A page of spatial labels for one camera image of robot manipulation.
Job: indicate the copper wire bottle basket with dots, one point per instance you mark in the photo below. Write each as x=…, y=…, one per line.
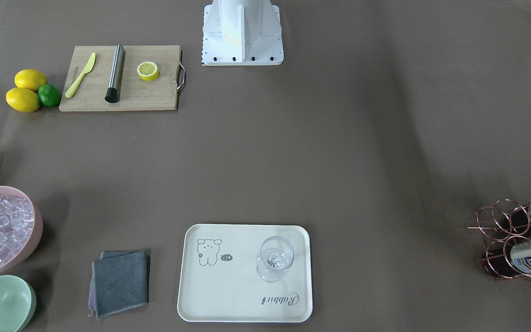
x=494, y=223

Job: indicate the clear wine glass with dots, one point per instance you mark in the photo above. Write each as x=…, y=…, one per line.
x=276, y=256

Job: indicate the cream rabbit tray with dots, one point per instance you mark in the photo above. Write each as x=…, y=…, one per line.
x=219, y=280

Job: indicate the half lemon slice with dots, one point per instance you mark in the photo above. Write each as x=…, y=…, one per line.
x=148, y=71

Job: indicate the steel muddler black tip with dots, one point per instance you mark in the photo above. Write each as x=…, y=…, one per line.
x=115, y=80

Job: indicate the grey folded cloth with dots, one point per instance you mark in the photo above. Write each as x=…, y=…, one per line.
x=119, y=282

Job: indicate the bamboo cutting board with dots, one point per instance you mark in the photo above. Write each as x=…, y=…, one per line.
x=161, y=94

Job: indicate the yellow plastic knife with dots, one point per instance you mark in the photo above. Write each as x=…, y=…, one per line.
x=86, y=70

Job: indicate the green lime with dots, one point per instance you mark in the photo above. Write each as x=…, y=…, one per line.
x=49, y=95

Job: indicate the lower whole yellow lemon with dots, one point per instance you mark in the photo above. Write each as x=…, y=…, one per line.
x=23, y=100

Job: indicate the whole yellow lemon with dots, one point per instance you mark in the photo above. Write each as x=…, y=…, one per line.
x=30, y=79
x=23, y=100

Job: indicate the upper whole yellow lemon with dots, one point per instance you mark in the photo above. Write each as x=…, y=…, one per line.
x=30, y=79

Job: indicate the pink bowl with ice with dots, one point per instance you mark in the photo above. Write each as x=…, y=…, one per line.
x=20, y=227

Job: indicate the mint green bowl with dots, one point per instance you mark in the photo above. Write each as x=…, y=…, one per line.
x=17, y=303

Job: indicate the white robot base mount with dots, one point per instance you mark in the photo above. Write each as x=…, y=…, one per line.
x=242, y=33

